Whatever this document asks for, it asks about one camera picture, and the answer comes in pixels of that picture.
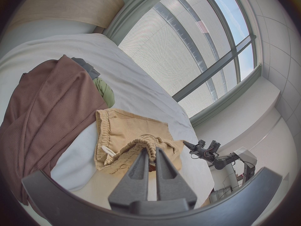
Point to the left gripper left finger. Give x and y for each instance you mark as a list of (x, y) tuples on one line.
[(134, 182)]

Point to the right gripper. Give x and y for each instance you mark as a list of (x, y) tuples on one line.
[(198, 151)]

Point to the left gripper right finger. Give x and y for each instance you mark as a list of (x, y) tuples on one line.
[(171, 182)]

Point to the tan shorts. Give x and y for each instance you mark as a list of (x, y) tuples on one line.
[(131, 131)]

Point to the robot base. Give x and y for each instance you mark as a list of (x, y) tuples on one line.
[(219, 194)]

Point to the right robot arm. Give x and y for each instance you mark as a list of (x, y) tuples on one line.
[(244, 154)]

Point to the bed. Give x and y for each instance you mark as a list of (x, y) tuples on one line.
[(141, 79)]

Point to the green garment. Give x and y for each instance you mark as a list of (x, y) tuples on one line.
[(104, 93)]

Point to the window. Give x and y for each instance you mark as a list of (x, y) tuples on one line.
[(188, 43)]

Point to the brown garment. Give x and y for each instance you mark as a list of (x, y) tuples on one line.
[(47, 107)]

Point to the black garment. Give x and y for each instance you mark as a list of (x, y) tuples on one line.
[(87, 67)]

